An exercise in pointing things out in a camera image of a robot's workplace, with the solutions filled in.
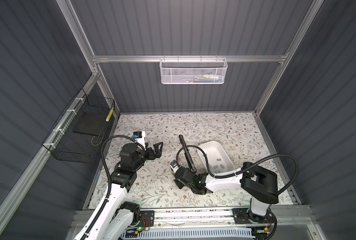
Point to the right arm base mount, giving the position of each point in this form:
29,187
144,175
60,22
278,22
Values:
244,216

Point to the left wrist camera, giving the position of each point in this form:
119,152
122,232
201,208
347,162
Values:
140,137

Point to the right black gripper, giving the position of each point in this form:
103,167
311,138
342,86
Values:
178,184

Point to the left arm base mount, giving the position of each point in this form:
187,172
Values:
146,219

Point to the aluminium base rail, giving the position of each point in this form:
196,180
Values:
222,217

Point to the white vent strip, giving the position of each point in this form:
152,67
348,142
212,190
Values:
191,234

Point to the black wire side basket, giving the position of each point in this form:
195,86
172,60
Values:
65,145

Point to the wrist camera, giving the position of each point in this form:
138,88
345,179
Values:
140,137
175,166

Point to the black foam pad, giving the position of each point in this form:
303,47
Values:
91,124

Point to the white wire wall basket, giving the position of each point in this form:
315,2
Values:
193,71

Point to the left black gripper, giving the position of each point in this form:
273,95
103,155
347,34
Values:
156,153

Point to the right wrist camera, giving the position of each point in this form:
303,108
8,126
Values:
175,166

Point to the yellow marker pen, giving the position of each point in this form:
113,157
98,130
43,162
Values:
109,114

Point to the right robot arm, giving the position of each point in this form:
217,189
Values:
259,182

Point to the white plastic tray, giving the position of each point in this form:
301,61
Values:
218,160

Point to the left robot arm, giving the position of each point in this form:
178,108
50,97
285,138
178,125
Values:
114,215

